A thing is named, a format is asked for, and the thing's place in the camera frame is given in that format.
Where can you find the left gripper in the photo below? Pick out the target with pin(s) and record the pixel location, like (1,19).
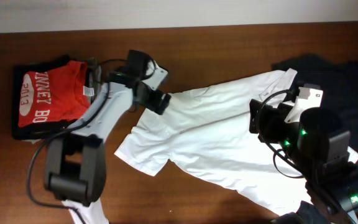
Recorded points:
(148,101)

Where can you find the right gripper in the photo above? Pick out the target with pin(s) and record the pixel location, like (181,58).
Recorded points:
(275,117)

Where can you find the white t-shirt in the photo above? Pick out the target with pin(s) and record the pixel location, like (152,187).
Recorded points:
(205,132)

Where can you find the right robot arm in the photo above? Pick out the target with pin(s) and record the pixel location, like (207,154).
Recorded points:
(317,147)

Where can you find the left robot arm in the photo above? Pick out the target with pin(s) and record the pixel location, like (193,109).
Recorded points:
(75,166)

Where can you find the folded red printed t-shirt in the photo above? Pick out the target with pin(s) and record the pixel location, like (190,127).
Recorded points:
(54,95)

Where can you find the dark green t-shirt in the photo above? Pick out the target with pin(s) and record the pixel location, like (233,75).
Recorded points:
(339,82)

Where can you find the folded black t-shirt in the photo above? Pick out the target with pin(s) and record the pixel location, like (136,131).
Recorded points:
(23,130)

